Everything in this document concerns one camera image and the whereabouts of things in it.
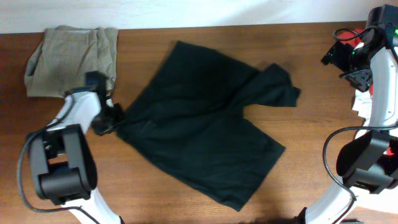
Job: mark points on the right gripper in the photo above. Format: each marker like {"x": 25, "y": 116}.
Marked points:
{"x": 337, "y": 53}

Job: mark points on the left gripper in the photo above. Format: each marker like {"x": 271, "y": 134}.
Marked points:
{"x": 106, "y": 121}

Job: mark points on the black shorts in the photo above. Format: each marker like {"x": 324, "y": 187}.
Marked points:
{"x": 188, "y": 121}

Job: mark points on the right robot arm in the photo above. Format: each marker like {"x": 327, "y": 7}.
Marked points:
{"x": 367, "y": 166}

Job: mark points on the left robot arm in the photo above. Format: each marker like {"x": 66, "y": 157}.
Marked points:
{"x": 61, "y": 164}

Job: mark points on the red shirt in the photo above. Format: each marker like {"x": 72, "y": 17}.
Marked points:
{"x": 351, "y": 35}

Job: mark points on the folded khaki shorts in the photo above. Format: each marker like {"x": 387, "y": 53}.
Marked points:
{"x": 65, "y": 55}

